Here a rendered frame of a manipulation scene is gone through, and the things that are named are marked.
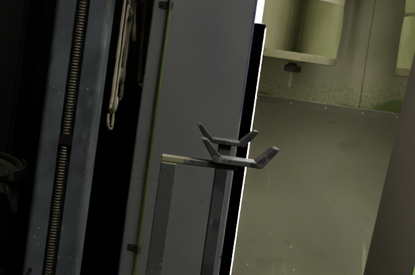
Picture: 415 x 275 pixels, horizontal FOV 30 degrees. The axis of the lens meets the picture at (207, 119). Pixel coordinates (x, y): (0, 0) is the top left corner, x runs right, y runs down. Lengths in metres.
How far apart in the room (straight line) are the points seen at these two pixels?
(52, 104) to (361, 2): 2.56
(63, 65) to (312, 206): 2.30
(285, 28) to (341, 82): 0.51
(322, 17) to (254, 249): 0.91
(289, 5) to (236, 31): 1.57
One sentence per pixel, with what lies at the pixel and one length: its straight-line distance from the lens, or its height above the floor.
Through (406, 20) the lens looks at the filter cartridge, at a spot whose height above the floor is 1.47.
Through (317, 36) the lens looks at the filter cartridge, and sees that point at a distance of 2.93.
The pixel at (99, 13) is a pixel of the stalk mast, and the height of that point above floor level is 1.23.
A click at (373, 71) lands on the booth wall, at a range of 3.34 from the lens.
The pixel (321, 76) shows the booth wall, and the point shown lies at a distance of 3.29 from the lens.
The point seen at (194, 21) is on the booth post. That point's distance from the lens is 1.35.
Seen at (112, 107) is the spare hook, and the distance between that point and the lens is 1.37.
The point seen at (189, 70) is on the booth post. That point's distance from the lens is 1.35.
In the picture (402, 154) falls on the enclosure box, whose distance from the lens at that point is 2.12.
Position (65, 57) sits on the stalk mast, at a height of 1.18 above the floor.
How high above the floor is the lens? 1.19
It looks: 4 degrees down
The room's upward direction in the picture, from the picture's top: 8 degrees clockwise
